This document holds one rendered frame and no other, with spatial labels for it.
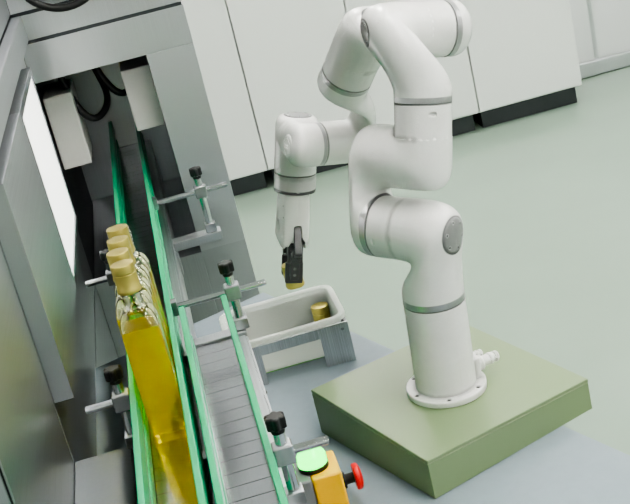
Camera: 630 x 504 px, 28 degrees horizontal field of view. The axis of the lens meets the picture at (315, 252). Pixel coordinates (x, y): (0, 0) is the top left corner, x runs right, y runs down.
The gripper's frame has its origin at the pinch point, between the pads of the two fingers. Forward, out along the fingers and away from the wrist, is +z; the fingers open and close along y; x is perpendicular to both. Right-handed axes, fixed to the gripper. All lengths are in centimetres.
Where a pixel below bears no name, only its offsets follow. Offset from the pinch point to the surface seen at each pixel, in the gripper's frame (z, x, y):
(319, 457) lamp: 8, -4, 55
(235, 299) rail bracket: 1.1, -11.6, 11.7
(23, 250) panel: -19, -45, 41
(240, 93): 44, 31, -348
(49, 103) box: -11, -45, -86
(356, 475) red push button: 12, 1, 55
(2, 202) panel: -26, -48, 41
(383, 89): 42, 97, -348
